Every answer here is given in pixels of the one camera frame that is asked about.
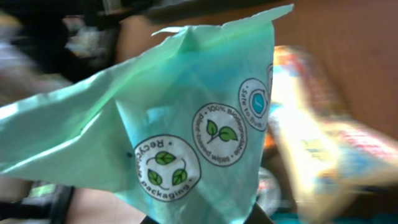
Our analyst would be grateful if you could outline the green round-label box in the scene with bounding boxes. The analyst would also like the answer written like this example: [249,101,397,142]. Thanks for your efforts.
[257,167,282,216]

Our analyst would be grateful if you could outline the yellow snack bag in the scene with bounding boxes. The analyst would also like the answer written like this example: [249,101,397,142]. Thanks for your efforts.
[269,45,397,223]

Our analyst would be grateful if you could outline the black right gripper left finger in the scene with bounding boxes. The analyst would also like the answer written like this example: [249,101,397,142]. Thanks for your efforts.
[140,216,159,224]

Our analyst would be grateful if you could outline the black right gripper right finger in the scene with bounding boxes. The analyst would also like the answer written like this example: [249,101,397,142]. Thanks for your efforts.
[244,202,274,224]

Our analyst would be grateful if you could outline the light blue tissue pack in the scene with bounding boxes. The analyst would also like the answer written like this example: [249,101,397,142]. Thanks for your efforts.
[1,5,293,223]

